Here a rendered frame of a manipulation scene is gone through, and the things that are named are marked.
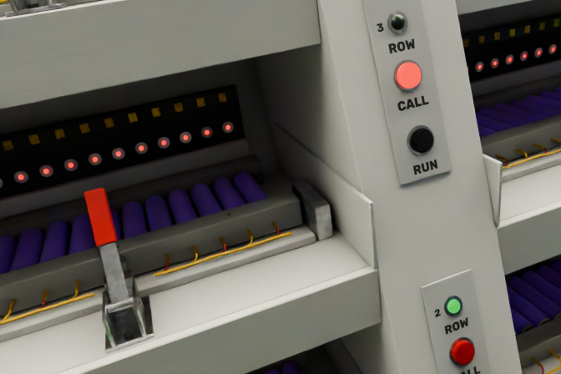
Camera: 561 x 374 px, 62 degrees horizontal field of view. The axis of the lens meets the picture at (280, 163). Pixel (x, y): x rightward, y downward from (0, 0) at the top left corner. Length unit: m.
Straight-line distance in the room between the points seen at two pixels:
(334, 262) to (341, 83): 0.12
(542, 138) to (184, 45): 0.33
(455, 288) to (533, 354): 0.18
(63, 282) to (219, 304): 0.11
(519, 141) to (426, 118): 0.16
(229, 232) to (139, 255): 0.07
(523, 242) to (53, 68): 0.33
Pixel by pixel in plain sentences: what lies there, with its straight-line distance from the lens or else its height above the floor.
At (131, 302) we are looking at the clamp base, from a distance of 0.30.
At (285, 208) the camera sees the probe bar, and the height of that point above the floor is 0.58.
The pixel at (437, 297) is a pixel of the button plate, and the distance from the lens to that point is 0.34.
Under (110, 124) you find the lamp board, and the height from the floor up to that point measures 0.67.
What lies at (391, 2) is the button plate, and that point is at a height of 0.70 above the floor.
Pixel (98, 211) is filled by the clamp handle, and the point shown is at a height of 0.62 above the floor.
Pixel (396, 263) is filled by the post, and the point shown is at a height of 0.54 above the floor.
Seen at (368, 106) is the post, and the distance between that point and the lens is 0.30.
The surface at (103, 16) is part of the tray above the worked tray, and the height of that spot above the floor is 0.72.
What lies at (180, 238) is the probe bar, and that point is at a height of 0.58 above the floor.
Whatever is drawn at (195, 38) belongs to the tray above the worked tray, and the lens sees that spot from 0.29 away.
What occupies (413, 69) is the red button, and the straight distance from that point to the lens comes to 0.31.
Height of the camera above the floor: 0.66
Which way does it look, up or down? 7 degrees down
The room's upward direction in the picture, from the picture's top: 13 degrees counter-clockwise
